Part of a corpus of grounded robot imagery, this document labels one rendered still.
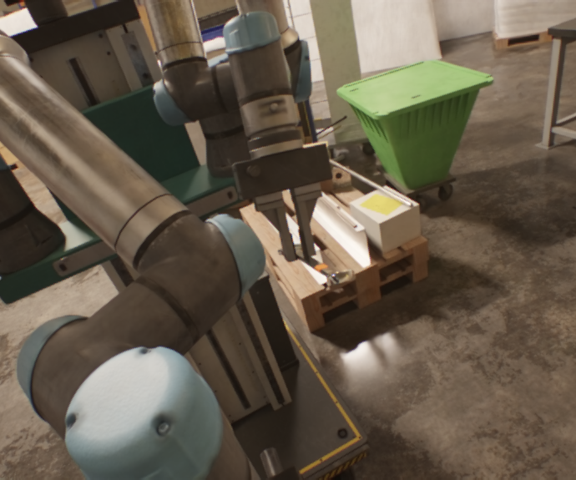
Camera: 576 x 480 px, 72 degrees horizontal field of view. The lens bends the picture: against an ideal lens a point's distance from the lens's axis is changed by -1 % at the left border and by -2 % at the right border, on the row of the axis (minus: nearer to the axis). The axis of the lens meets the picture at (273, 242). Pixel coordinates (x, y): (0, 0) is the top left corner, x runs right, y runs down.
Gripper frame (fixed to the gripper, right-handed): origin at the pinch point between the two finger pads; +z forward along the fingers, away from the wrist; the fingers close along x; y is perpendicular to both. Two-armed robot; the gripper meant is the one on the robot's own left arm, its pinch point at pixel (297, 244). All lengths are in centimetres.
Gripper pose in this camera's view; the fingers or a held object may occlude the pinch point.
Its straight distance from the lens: 59.3
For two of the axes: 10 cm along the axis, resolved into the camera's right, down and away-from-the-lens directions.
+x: 9.6, -2.5, 1.5
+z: 2.2, 9.6, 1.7
